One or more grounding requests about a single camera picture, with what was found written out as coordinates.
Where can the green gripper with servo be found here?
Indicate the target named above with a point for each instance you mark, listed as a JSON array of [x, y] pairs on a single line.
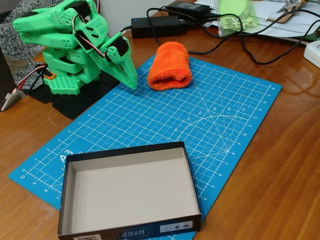
[[119, 62]]

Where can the orange terry towel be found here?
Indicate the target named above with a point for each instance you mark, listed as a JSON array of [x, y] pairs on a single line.
[[168, 66]]

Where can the green 3D-printed robot arm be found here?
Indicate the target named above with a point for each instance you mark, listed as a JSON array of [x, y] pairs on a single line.
[[37, 22]]

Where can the white box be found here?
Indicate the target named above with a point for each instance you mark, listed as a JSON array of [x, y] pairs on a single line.
[[312, 53]]

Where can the large black power adapter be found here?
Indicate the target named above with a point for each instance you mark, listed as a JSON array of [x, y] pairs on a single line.
[[160, 26]]

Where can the blue A3 cutting mat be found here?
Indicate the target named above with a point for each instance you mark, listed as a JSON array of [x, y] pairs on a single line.
[[175, 117]]

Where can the slim black power adapter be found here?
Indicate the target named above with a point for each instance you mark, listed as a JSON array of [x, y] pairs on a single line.
[[187, 7]]

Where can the grey speckled fabric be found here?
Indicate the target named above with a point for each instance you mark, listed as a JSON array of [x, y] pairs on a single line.
[[15, 42]]

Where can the shallow black cardboard box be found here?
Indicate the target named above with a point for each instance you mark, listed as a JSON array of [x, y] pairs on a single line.
[[130, 190]]

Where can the small controller circuit board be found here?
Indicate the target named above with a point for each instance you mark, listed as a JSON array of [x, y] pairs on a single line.
[[10, 100]]

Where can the clear green plastic container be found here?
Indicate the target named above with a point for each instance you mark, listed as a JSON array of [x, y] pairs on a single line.
[[237, 17]]

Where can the white paper sheets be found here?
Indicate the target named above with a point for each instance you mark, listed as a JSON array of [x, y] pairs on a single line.
[[280, 30]]

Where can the brown cardboard piece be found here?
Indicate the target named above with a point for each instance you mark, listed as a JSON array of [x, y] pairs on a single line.
[[282, 13]]

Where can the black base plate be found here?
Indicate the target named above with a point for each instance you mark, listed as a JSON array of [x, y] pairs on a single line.
[[72, 107]]

